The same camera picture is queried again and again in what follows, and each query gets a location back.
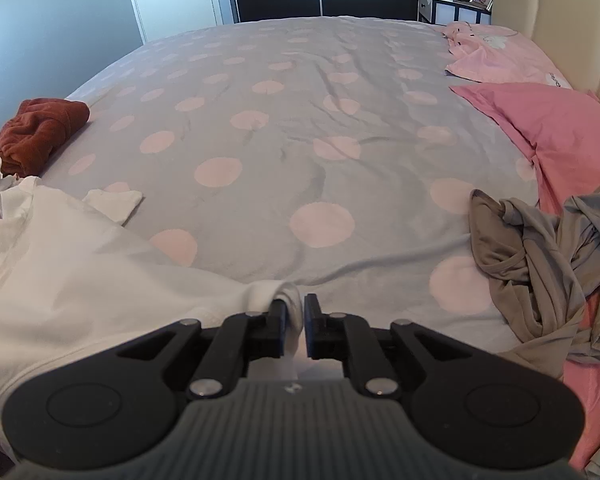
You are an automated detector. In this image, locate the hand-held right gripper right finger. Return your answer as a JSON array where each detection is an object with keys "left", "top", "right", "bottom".
[{"left": 304, "top": 294, "right": 476, "bottom": 401}]

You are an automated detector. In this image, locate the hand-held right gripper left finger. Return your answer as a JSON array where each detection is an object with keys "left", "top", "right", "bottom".
[{"left": 117, "top": 299, "right": 287, "bottom": 401}]

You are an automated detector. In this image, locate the large white shirt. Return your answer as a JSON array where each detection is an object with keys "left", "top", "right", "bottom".
[{"left": 0, "top": 175, "right": 303, "bottom": 466}]

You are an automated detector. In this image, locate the grey polka dot duvet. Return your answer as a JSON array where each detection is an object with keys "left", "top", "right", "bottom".
[{"left": 62, "top": 15, "right": 571, "bottom": 361}]

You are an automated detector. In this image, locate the small white cloth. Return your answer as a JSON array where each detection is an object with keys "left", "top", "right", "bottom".
[{"left": 82, "top": 187, "right": 145, "bottom": 225}]

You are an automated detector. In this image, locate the taupe garment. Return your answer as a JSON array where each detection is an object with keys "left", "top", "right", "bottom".
[{"left": 469, "top": 189, "right": 600, "bottom": 381}]

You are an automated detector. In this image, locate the grey garment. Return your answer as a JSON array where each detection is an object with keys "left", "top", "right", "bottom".
[{"left": 557, "top": 184, "right": 600, "bottom": 363}]

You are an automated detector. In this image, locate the rust brown garment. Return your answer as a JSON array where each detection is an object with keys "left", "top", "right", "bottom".
[{"left": 0, "top": 98, "right": 91, "bottom": 178}]

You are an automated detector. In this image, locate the dark pink pillow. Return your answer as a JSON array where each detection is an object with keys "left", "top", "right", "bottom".
[{"left": 450, "top": 82, "right": 600, "bottom": 216}]

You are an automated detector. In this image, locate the light pink pillow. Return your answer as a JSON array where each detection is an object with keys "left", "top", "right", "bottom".
[{"left": 442, "top": 22, "right": 574, "bottom": 92}]

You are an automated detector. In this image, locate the white door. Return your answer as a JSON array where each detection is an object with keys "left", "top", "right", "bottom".
[{"left": 122, "top": 0, "right": 241, "bottom": 45}]

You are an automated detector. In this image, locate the white shelf unit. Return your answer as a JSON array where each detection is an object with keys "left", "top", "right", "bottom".
[{"left": 417, "top": 0, "right": 495, "bottom": 27}]

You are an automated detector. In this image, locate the cream padded headboard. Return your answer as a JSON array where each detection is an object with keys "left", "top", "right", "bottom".
[{"left": 494, "top": 0, "right": 600, "bottom": 111}]

